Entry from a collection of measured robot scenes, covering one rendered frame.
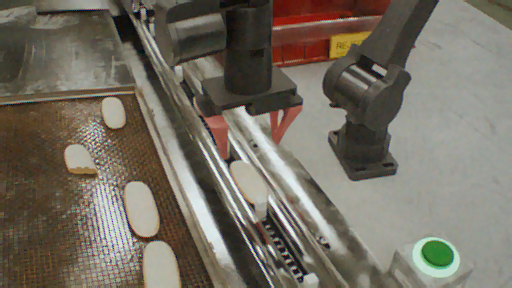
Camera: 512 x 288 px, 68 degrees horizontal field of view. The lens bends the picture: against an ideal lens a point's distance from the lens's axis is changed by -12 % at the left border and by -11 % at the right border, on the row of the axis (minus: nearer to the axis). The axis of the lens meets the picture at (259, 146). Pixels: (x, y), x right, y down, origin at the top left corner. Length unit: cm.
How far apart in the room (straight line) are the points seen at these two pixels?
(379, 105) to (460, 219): 21
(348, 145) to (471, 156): 25
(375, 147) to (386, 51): 16
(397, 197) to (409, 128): 20
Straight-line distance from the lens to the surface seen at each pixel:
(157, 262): 46
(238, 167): 64
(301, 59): 101
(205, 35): 43
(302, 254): 54
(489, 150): 85
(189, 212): 53
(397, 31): 63
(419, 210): 67
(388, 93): 62
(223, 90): 50
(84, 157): 61
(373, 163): 70
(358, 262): 52
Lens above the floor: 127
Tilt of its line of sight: 37 degrees down
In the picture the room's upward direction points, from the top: straight up
